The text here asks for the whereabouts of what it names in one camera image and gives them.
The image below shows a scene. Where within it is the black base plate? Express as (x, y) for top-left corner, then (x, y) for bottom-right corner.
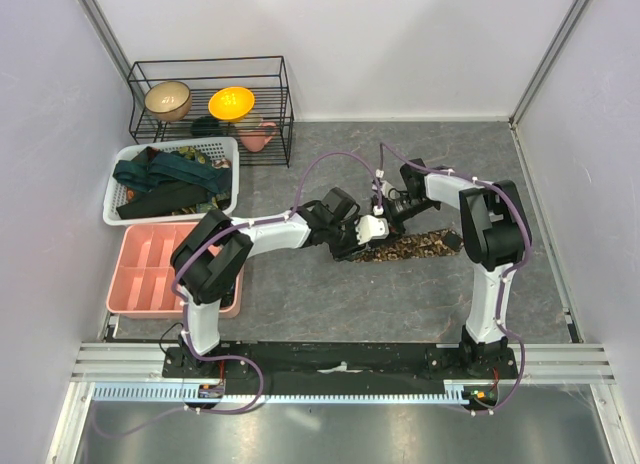
(162, 341), (518, 394)

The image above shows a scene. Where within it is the black wire rack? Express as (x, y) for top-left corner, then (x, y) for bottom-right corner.
(126, 55), (295, 169)

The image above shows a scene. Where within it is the pink divided tray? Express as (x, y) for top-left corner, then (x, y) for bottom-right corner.
(106, 221), (245, 319)

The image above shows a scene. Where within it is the orange bowl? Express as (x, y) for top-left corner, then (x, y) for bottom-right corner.
(208, 86), (256, 122)

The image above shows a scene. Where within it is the aluminium rail frame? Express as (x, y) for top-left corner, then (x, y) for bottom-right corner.
(47, 311), (626, 464)

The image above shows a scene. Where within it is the rolled dark floral tie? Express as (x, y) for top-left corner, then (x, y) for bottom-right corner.
(220, 285), (236, 309)

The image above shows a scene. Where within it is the pink mug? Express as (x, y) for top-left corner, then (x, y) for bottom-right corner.
(237, 121), (279, 153)

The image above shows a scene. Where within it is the beige bowl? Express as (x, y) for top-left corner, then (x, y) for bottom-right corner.
(144, 81), (192, 122)

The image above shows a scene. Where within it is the dark green bowl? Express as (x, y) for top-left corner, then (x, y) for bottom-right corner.
(190, 115), (221, 138)

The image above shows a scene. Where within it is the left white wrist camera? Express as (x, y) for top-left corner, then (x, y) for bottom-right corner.
(355, 205), (389, 245)

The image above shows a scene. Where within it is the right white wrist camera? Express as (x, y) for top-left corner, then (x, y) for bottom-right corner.
(371, 169), (395, 199)

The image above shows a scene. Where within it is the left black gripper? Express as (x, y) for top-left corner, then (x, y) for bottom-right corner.
(326, 215), (370, 263)

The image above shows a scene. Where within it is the light blue cable duct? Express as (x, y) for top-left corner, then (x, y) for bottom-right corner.
(92, 382), (488, 405)

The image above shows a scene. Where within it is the green floral tie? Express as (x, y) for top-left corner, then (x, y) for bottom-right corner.
(172, 146), (212, 167)

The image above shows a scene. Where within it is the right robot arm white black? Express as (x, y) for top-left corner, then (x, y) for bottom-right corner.
(384, 159), (532, 379)

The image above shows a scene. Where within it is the black tie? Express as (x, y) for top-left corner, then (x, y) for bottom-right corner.
(116, 182), (209, 219)

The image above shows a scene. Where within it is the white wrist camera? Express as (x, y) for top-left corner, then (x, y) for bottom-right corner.
(371, 169), (395, 199)
(355, 205), (389, 245)

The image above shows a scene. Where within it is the teal tie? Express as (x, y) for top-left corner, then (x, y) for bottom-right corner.
(112, 147), (232, 194)

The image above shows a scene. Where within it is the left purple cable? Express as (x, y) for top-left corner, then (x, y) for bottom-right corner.
(92, 151), (385, 439)

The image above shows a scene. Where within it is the brown floral tie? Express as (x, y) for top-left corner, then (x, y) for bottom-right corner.
(346, 229), (464, 263)

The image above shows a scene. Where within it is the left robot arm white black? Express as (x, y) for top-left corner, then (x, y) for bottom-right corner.
(170, 188), (388, 377)

